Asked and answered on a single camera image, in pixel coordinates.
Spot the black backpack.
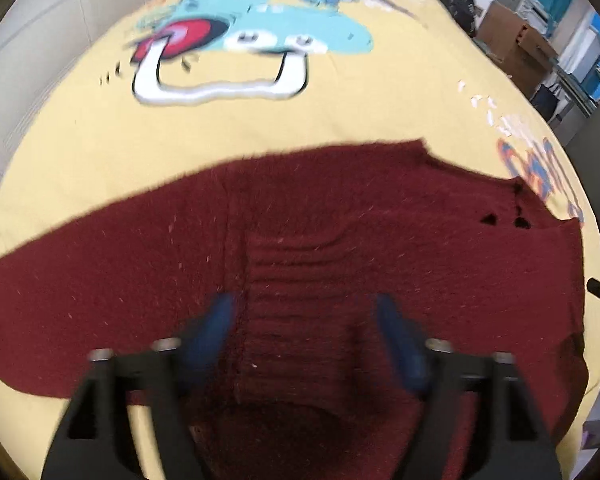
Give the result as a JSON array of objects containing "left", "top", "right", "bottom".
[{"left": 432, "top": 0, "right": 481, "bottom": 38}]

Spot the black hanging bag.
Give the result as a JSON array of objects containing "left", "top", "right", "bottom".
[{"left": 530, "top": 82, "right": 563, "bottom": 121}]

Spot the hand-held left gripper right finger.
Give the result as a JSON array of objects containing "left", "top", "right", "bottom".
[{"left": 375, "top": 292, "right": 563, "bottom": 480}]

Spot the wooden drawer cabinet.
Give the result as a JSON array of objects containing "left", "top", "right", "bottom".
[{"left": 475, "top": 0, "right": 561, "bottom": 101}]

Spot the dark red knitted sweater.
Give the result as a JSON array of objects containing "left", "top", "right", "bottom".
[{"left": 0, "top": 139, "right": 588, "bottom": 480}]

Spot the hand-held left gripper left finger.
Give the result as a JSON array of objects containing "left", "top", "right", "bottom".
[{"left": 40, "top": 292, "right": 238, "bottom": 480}]

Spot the yellow dinosaur printed blanket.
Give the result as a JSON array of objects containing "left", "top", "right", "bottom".
[{"left": 0, "top": 0, "right": 600, "bottom": 480}]

